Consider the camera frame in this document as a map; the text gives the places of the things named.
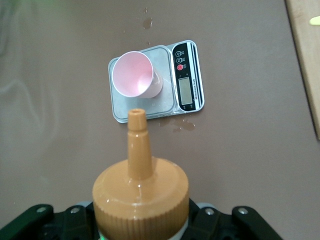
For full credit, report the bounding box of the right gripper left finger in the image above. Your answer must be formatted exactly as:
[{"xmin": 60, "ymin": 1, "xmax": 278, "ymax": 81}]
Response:
[{"xmin": 0, "ymin": 202, "xmax": 97, "ymax": 240}]

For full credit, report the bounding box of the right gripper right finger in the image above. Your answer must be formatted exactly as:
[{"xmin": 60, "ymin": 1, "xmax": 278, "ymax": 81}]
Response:
[{"xmin": 187, "ymin": 199, "xmax": 283, "ymax": 240}]

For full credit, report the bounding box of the sauce bottle with orange cap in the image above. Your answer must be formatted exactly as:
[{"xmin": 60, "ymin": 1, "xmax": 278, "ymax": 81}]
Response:
[{"xmin": 91, "ymin": 108, "xmax": 191, "ymax": 240}]

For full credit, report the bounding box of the pink plastic cup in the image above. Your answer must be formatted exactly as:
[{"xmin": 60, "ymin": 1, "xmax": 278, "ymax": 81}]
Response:
[{"xmin": 111, "ymin": 49, "xmax": 164, "ymax": 99}]

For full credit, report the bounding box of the silver digital kitchen scale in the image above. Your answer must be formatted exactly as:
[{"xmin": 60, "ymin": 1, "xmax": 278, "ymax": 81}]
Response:
[{"xmin": 107, "ymin": 39, "xmax": 206, "ymax": 125}]

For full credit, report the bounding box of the wooden cutting board with handle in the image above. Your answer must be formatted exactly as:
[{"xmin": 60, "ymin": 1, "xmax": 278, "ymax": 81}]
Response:
[{"xmin": 284, "ymin": 0, "xmax": 320, "ymax": 140}]

